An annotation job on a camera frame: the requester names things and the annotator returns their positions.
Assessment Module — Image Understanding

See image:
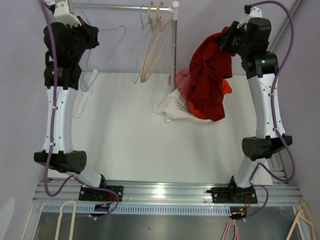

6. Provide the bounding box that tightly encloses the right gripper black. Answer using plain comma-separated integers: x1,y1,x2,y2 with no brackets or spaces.
215,21,250,58

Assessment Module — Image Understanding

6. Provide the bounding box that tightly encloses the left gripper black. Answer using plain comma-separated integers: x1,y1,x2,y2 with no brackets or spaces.
64,16,99,63

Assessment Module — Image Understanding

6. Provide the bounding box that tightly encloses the dark red t shirt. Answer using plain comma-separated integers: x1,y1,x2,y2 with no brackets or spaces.
186,26,235,122

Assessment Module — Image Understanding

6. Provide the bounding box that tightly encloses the blue hanger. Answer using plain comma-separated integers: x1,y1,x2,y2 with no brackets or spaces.
77,0,127,93
133,4,149,85

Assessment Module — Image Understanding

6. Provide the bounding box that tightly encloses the pink t shirt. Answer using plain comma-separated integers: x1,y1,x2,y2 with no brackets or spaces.
175,68,191,100

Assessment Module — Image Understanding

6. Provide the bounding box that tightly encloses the beige wooden hanger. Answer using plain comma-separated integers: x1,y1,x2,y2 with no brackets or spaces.
140,1,164,83
140,1,172,83

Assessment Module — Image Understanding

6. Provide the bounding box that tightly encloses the orange t shirt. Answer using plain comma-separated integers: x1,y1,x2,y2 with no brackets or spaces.
186,79,233,120

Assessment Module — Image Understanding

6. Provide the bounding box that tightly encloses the white t shirt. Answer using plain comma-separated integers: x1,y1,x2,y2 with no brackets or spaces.
152,89,191,120

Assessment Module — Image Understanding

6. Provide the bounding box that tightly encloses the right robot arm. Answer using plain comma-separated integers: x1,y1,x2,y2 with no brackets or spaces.
218,16,293,203

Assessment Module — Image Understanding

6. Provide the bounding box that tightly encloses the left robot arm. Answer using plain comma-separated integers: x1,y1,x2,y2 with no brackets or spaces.
33,16,108,201

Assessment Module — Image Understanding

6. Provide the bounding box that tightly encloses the cream hanger bottom left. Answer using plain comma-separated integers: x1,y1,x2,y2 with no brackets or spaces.
53,199,78,240

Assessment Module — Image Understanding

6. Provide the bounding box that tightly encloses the beige hanger bottom right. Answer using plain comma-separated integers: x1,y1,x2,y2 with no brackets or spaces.
286,202,317,240

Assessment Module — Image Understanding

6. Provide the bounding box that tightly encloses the pink hanger bottom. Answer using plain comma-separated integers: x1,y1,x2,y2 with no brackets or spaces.
221,221,240,240

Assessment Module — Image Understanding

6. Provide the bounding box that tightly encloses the metal clothes rack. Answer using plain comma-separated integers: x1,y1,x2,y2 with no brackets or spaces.
43,0,180,123

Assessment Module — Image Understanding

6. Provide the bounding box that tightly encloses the white plastic basket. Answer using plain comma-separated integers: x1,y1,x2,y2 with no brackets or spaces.
186,115,213,126

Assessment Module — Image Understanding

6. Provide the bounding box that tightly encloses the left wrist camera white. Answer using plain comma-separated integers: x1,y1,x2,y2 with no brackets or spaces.
47,0,82,28

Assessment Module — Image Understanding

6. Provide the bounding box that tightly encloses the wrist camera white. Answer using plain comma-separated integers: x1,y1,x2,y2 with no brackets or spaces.
47,0,82,28
237,5,262,29

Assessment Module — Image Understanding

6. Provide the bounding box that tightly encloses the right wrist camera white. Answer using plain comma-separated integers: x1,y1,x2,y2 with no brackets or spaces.
237,5,262,29

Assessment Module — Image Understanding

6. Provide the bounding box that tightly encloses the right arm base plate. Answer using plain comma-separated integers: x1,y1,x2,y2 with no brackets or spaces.
205,186,258,204

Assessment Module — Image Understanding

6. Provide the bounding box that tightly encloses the aluminium rail frame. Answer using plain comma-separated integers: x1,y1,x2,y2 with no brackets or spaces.
32,149,303,207

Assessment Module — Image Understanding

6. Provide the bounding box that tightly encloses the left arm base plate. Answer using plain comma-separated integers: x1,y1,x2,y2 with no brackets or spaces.
78,185,124,202

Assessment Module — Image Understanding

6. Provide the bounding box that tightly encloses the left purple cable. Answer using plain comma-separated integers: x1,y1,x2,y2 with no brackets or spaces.
39,0,119,221

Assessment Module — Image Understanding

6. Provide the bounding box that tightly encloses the slotted cable duct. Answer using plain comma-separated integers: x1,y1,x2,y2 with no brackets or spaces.
42,202,247,216

